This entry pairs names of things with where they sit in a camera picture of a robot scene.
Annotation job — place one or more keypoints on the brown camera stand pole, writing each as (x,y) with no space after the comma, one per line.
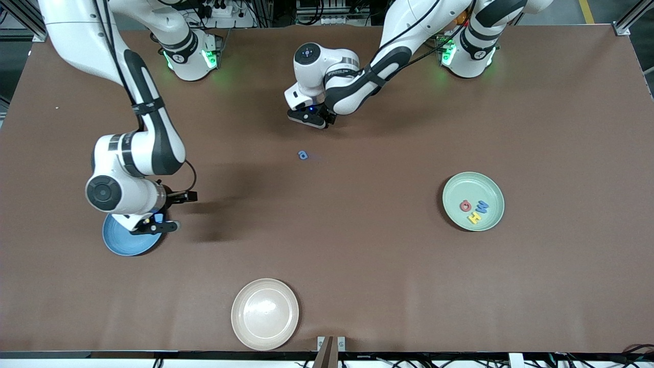
(325,358)

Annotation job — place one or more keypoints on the white power strip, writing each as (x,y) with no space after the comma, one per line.
(230,13)

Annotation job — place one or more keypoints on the aluminium frame post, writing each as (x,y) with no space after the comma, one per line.
(622,29)
(39,36)

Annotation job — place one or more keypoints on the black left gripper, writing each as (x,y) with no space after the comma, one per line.
(325,116)

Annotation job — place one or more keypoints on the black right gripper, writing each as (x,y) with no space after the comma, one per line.
(176,197)

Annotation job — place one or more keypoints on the pale green plate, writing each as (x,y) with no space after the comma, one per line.
(485,189)

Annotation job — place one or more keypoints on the orange snack bag pile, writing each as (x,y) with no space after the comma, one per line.
(462,18)

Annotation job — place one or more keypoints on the metal mounting bracket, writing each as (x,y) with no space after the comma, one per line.
(341,343)

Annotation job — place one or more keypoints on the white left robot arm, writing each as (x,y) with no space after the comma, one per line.
(352,87)

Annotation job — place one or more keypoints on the blue plate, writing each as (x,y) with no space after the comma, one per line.
(122,243)

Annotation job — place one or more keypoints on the blue capital letter M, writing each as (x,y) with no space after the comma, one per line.
(481,207)

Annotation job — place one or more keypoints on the brown table cover sheet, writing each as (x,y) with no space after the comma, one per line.
(327,266)

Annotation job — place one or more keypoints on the yellow capital letter H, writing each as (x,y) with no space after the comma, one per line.
(474,218)

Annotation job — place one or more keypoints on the blue lowercase letter a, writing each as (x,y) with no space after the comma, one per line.
(303,155)

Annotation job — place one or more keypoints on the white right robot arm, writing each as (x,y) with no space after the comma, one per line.
(148,148)

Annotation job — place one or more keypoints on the pinkish red letter Q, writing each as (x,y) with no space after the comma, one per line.
(461,206)

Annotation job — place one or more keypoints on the beige plate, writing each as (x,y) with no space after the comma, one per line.
(264,314)

